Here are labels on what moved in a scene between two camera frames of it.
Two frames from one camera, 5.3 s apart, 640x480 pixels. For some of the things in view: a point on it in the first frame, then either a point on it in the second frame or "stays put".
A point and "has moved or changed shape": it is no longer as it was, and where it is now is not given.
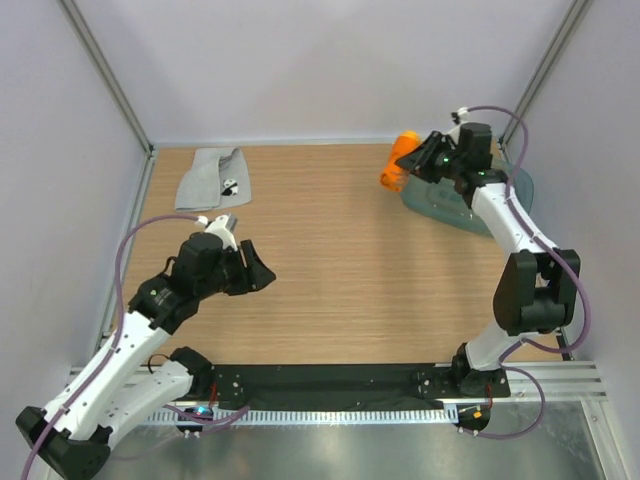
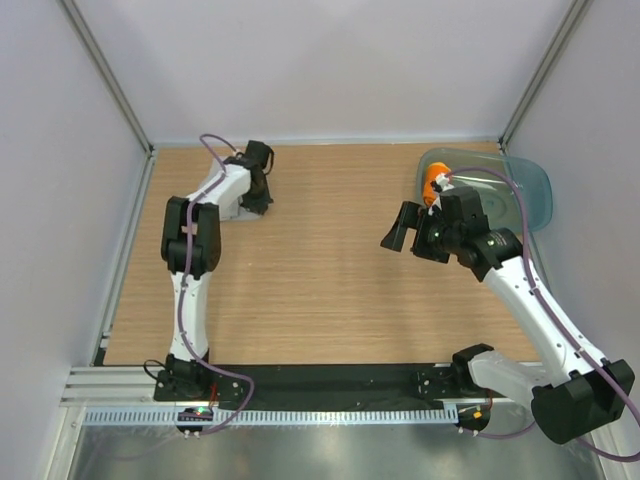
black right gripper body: x=446 y=166 → x=434 y=240
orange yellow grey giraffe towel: x=395 y=176 → x=433 y=169
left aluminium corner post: x=107 y=72 stays put
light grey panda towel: x=217 y=178 has moved or changed shape
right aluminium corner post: x=567 y=28 stays put
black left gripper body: x=230 y=277 → x=260 y=198
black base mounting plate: x=386 y=386 stays put
